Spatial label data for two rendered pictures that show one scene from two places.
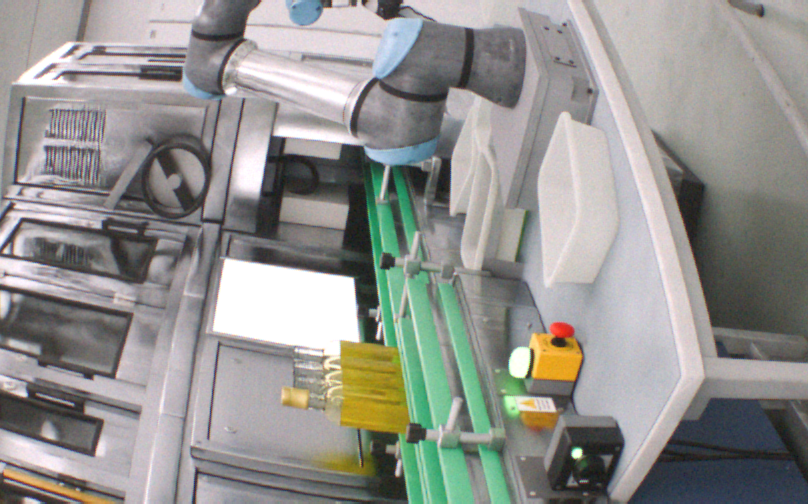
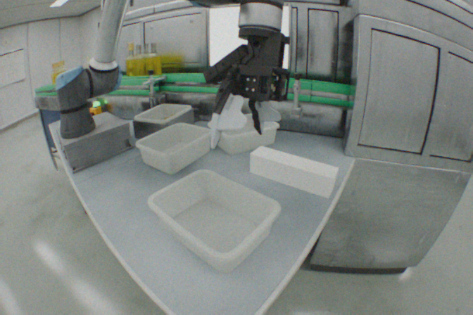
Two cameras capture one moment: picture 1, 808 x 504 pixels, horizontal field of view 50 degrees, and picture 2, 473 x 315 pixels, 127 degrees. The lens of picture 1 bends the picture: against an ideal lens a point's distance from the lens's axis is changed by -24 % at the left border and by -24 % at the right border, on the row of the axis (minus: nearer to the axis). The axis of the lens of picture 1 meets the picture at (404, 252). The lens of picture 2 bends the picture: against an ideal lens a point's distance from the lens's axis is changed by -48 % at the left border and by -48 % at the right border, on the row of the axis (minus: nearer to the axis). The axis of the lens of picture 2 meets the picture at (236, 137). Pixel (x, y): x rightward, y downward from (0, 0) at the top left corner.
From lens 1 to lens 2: 2.48 m
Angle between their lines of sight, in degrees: 86
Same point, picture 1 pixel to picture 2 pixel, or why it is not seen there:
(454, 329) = (123, 91)
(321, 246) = (338, 60)
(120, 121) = not seen: outside the picture
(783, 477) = not seen: hidden behind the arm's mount
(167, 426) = (147, 10)
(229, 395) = (169, 23)
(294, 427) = (159, 45)
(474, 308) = (128, 98)
